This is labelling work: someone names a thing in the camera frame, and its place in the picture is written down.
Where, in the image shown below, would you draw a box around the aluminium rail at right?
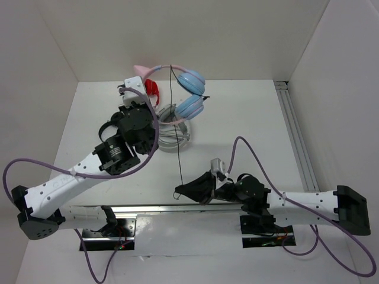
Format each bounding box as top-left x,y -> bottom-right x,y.
274,81 -> 320,192

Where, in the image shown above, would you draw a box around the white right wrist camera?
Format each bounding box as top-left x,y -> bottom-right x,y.
210,158 -> 227,182

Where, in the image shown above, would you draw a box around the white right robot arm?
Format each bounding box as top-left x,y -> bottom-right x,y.
175,172 -> 371,236

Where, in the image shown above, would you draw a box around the blue and pink headphones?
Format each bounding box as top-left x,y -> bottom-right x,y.
133,64 -> 209,122

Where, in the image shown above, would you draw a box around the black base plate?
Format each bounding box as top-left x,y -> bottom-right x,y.
240,215 -> 296,249
81,206 -> 137,251

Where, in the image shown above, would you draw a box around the white headphones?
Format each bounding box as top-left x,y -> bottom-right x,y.
158,104 -> 191,153

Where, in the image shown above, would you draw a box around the aluminium rail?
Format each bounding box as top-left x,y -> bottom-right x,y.
69,203 -> 246,221
274,81 -> 320,192

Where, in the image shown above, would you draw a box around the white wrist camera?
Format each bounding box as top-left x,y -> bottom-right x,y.
117,76 -> 149,108
210,158 -> 227,182

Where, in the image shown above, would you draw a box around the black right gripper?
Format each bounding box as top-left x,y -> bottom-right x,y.
174,169 -> 245,205

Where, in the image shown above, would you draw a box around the black headphones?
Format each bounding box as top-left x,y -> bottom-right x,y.
98,112 -> 125,146

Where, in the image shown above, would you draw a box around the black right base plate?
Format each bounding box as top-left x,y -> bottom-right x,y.
240,215 -> 296,249

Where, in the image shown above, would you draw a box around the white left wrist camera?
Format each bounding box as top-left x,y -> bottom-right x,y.
117,76 -> 149,108

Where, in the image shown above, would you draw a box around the aluminium rail at front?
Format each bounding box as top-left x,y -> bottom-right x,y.
69,203 -> 246,221

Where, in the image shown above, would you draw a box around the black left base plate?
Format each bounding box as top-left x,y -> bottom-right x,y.
81,206 -> 137,251

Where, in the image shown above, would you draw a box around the red headphones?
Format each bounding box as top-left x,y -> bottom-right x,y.
144,79 -> 160,107

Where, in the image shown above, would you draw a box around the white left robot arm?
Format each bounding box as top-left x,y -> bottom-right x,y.
11,103 -> 158,240

